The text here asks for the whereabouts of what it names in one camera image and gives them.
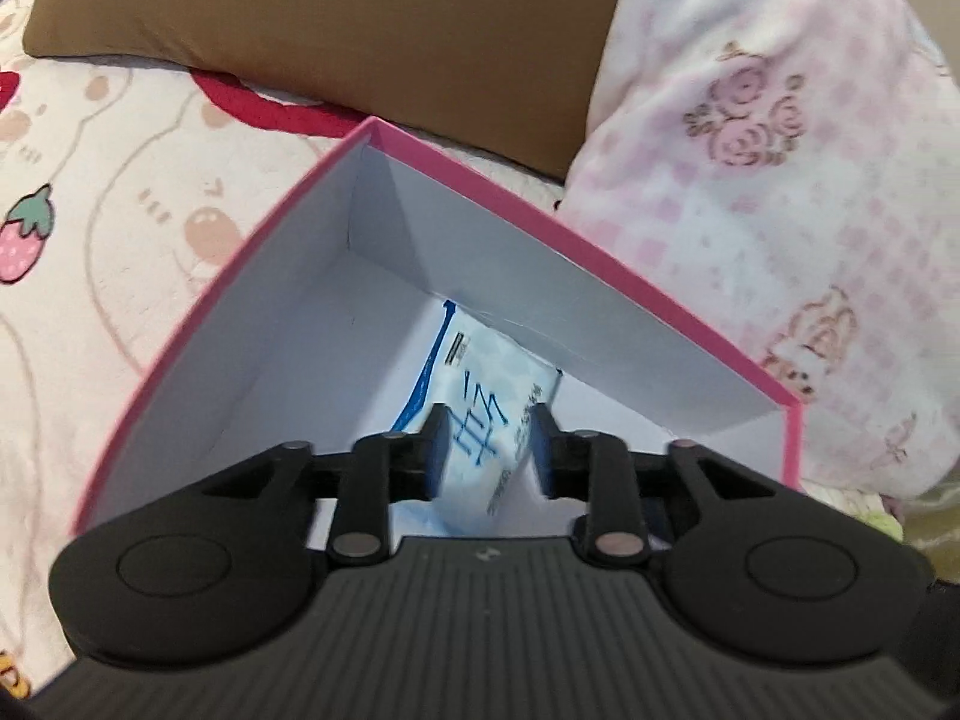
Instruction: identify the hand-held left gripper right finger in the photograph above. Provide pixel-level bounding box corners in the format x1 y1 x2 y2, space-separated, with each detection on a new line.
529 403 781 567

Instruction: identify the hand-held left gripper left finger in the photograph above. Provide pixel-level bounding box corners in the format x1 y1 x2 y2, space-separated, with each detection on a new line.
193 405 451 567

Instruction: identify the blue white tissue pack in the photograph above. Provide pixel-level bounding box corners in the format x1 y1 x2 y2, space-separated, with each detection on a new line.
390 300 563 533

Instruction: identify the pink cardboard box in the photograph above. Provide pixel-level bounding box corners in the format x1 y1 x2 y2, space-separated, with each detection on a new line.
69 116 805 541

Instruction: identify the pink checked pillow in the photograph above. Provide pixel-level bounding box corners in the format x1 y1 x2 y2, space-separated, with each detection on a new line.
559 0 960 500

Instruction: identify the printed bear strawberry blanket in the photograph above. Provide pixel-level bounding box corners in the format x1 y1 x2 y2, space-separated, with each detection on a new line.
0 0 571 698

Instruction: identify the brown pillow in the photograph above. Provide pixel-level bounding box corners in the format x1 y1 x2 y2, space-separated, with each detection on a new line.
22 0 638 182

